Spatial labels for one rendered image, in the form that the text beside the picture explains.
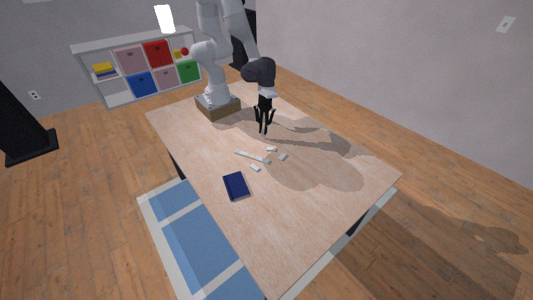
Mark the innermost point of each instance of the dark blue notebook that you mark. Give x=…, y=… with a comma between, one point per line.
x=236, y=186

